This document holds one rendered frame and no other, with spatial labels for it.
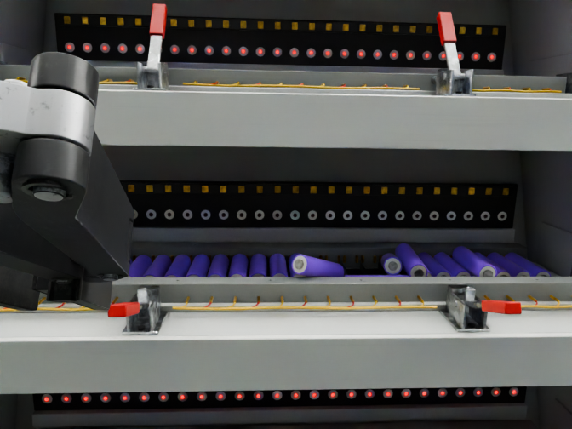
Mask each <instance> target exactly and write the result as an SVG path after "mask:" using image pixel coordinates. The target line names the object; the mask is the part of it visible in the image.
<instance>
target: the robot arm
mask: <svg viewBox="0 0 572 429"><path fill-rule="evenodd" d="M99 83H100V77H99V73H98V72H97V70H96V69H95V68H94V67H93V66H92V65H91V64H90V63H88V62H87V61H86V60H83V59H81V58H79V57H76V56H75V55H72V54H66V53H61V52H46V53H41V54H38V55H36V56H35V57H34V58H33V59H32V60H31V66H30V71H29V77H28V83H25V82H22V81H20V80H15V79H8V80H4V81H0V306H2V307H7V308H10V309H15V310H18V311H36V310H37V308H38V299H39V295H40V292H41V293H44V294H46V295H47V300H46V301H51V302H65V303H69V302H71V303H75V304H78V305H80V306H85V307H87V308H90V309H93V310H109V309H110V306H111V297H112V281H117V280H118V279H122V278H124V277H128V276H129V265H130V255H131V244H132V234H133V223H134V209H133V207H132V205H131V203H130V201H129V199H128V197H127V195H126V193H125V191H124V189H123V187H122V185H121V183H120V181H119V179H118V177H117V175H116V173H115V171H114V169H113V167H112V165H111V163H110V161H109V158H108V156H107V155H106V152H105V150H104V148H103V146H102V144H101V143H100V140H99V138H98V136H97V134H96V133H95V131H94V122H95V114H96V107H97V98H98V91H99Z"/></svg>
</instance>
